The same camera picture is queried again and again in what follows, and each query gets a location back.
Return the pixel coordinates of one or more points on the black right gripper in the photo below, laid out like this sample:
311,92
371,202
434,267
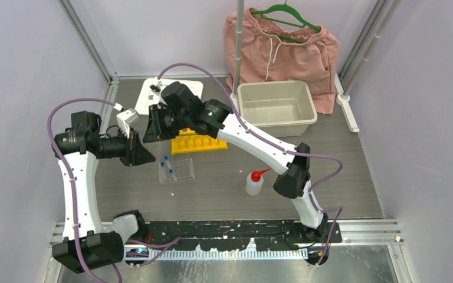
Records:
156,131

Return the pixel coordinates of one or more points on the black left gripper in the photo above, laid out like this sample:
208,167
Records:
135,153

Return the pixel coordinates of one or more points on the blue capped tube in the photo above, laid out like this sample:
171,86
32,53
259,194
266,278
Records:
162,172
173,175
168,162

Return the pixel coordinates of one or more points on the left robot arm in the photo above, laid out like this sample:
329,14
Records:
83,146

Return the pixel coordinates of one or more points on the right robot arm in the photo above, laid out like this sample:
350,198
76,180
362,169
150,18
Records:
219,121

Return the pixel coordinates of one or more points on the yellow test tube rack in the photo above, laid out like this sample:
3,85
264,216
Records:
188,141

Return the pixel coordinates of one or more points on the white plastic bin lid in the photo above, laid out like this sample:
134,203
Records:
147,97

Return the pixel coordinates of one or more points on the grey rack pole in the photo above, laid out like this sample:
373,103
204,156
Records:
238,53

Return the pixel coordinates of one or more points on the clear acrylic tube rack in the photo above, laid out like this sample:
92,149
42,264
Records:
183,170

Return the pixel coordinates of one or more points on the beige plastic bin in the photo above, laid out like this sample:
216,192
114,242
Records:
279,108

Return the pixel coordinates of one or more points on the red capped wash bottle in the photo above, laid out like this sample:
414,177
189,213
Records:
255,182

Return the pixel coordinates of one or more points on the pink shorts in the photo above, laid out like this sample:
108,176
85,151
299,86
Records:
270,53

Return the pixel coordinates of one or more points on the right white pole foot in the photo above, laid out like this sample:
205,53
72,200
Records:
343,101

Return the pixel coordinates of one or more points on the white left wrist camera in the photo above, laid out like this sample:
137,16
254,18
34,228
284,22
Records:
124,120

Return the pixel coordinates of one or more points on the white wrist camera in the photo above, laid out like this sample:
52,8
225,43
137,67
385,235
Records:
156,95
124,120

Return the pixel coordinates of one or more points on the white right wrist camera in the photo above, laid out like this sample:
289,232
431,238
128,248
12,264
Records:
156,95

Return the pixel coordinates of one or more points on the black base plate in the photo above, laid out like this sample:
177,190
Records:
267,235

